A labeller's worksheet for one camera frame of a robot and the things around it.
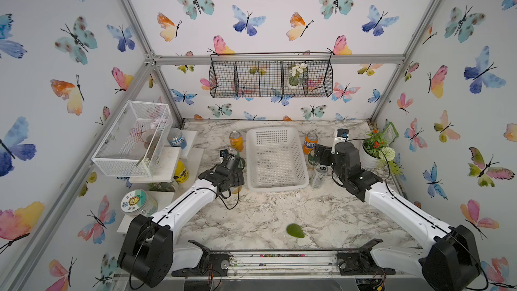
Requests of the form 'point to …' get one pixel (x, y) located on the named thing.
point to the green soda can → (242, 162)
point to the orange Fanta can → (309, 142)
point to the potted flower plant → (375, 149)
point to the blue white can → (176, 139)
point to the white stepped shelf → (162, 184)
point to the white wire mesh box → (134, 143)
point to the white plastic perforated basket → (275, 159)
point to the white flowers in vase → (293, 81)
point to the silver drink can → (319, 176)
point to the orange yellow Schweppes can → (237, 140)
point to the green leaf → (295, 230)
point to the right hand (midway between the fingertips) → (328, 143)
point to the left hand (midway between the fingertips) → (236, 174)
